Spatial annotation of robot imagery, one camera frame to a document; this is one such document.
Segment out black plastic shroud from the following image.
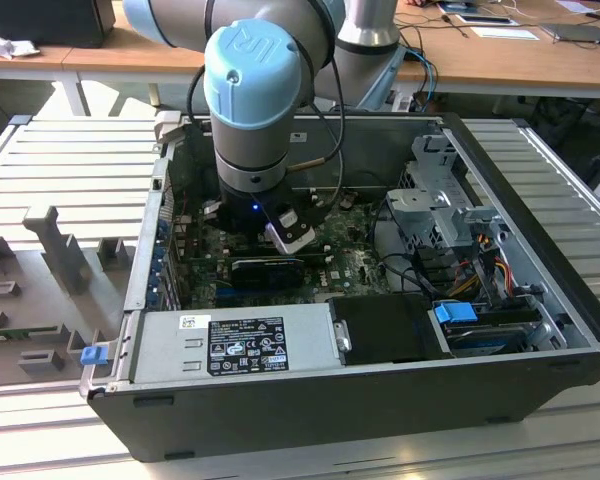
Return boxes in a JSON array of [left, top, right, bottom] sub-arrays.
[[328, 294, 454, 366]]

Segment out blue disk carrier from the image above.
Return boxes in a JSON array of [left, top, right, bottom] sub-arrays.
[[433, 301, 478, 330]]

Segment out grey parts rack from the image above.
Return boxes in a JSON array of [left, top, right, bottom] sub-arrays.
[[0, 204, 141, 389]]

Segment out black PC case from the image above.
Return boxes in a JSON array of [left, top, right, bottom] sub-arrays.
[[78, 112, 600, 464]]

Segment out wooden desk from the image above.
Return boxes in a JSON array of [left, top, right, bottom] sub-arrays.
[[0, 0, 600, 99]]

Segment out black box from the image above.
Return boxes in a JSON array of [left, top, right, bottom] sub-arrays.
[[0, 0, 116, 50]]

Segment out black graphics card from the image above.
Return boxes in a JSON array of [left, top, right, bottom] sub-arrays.
[[229, 257, 305, 290]]

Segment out white tablet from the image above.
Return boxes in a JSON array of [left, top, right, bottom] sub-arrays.
[[453, 13, 512, 26]]

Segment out white paper sheet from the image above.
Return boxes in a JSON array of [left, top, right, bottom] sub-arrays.
[[469, 25, 540, 41]]

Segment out black RAM slot row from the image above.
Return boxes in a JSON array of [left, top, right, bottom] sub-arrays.
[[228, 238, 332, 267]]

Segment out crumpled white paper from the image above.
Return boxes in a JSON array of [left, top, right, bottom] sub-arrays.
[[0, 27, 41, 60]]

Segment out hard disk drive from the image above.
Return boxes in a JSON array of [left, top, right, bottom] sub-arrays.
[[442, 323, 529, 357]]

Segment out green motherboard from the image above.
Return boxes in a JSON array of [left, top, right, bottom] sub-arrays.
[[172, 192, 396, 309]]

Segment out metal drive cage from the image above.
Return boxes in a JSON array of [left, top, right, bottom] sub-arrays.
[[384, 132, 511, 261]]

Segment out silver power supply unit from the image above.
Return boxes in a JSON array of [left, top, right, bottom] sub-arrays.
[[129, 302, 341, 384]]

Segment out yellow red wire bundle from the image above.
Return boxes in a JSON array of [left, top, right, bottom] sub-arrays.
[[449, 249, 515, 297]]

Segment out dark notebook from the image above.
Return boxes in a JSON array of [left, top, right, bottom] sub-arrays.
[[538, 22, 600, 45]]

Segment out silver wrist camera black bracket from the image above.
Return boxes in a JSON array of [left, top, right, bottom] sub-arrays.
[[263, 208, 317, 256]]

